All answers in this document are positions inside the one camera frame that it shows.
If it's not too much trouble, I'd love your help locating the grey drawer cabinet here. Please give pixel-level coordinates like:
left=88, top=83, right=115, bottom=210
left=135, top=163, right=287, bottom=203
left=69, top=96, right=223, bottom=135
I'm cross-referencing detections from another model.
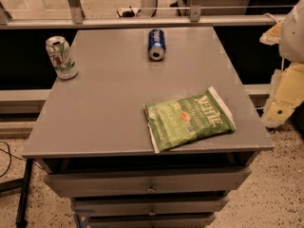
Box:
left=24, top=28, right=273, bottom=228

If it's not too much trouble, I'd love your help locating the blue pepsi can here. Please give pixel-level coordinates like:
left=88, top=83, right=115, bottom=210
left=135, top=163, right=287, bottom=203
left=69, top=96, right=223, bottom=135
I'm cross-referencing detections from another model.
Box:
left=148, top=28, right=165, bottom=61

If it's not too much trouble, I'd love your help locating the white green soda can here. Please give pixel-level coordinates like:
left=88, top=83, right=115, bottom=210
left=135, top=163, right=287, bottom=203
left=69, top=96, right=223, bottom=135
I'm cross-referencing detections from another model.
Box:
left=46, top=36, right=78, bottom=80

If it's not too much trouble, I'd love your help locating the metal railing frame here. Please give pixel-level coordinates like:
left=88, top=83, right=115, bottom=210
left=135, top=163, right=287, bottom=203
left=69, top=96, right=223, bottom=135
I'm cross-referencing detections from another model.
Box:
left=0, top=0, right=298, bottom=29

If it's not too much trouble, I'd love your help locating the grey drawer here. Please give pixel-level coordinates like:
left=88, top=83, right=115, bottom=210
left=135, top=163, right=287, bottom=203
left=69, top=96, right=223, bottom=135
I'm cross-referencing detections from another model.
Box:
left=71, top=195, right=228, bottom=217
left=88, top=213, right=215, bottom=228
left=45, top=167, right=251, bottom=198

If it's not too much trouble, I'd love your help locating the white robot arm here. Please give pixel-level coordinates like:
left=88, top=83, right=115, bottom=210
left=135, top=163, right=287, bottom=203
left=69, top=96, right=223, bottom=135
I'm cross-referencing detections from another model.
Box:
left=259, top=0, right=304, bottom=128

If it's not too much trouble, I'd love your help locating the bottom grey drawer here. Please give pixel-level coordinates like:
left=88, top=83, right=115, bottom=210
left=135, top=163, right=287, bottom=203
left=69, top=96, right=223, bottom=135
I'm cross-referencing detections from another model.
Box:
left=88, top=213, right=215, bottom=228

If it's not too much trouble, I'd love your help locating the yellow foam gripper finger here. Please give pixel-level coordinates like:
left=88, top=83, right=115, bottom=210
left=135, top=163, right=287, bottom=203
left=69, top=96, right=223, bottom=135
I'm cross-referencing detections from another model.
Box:
left=261, top=63, right=304, bottom=128
left=259, top=22, right=282, bottom=46

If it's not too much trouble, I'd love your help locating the black floor cable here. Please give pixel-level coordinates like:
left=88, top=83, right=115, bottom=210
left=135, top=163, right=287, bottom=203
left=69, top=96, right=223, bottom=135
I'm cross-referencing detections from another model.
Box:
left=0, top=140, right=27, bottom=179

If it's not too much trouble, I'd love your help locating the middle grey drawer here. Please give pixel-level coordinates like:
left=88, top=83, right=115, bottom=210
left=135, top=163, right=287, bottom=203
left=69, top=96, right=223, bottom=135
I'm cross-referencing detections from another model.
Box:
left=71, top=195, right=228, bottom=217

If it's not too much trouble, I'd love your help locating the black metal stand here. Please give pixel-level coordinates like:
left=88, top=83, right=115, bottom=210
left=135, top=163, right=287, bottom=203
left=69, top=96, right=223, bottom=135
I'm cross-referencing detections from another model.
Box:
left=0, top=160, right=33, bottom=228

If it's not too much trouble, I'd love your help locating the green jalapeno chip bag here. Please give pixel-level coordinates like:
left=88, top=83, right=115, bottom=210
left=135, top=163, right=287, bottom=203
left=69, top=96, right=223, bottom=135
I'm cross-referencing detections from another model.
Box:
left=144, top=86, right=236, bottom=153

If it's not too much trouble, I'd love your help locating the top grey drawer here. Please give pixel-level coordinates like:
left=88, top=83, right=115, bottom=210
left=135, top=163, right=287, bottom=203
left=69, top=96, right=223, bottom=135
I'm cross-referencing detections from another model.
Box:
left=45, top=167, right=251, bottom=198

